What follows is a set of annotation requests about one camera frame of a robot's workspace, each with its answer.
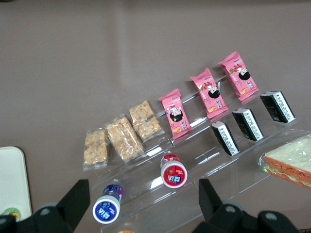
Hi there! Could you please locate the white plastic tray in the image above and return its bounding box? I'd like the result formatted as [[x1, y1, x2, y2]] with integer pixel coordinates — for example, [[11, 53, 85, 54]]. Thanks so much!
[[0, 146, 33, 219]]

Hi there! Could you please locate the wrapped triangle sandwich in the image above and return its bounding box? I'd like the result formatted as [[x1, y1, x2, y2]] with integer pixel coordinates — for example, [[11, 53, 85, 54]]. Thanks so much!
[[258, 132, 311, 190]]

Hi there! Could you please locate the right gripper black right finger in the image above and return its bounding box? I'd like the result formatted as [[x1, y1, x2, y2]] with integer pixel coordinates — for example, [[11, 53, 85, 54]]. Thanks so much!
[[199, 179, 224, 222]]

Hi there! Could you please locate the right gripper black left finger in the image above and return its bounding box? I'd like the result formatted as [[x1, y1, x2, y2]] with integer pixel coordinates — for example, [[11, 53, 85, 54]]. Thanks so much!
[[56, 179, 91, 233]]

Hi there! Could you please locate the clear-wrapped peanut brittle pack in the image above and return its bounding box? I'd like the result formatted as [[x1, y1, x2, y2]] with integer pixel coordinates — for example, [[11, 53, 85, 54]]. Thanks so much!
[[82, 128, 109, 172], [104, 114, 144, 163], [128, 100, 165, 143]]

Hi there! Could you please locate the red gum bottle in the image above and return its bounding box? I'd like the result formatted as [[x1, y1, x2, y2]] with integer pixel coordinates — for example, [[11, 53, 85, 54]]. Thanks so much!
[[160, 152, 188, 189]]

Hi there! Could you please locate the clear acrylic tiered stand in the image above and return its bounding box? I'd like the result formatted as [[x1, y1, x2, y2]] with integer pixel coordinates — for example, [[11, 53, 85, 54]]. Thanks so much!
[[157, 75, 311, 202], [84, 135, 203, 233]]

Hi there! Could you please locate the black pack white label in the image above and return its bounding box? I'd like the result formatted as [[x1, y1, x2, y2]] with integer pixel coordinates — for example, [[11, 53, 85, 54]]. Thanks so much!
[[259, 90, 296, 124], [210, 120, 241, 156], [232, 108, 265, 142]]

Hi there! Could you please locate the pink cartoon snack packet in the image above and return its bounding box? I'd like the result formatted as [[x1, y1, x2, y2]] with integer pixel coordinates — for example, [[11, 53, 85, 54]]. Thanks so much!
[[190, 67, 229, 119], [218, 50, 260, 102], [158, 88, 193, 140]]

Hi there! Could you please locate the purple gum bottle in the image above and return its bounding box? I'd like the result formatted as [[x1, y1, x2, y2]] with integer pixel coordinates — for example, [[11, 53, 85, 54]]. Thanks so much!
[[92, 183, 124, 224]]

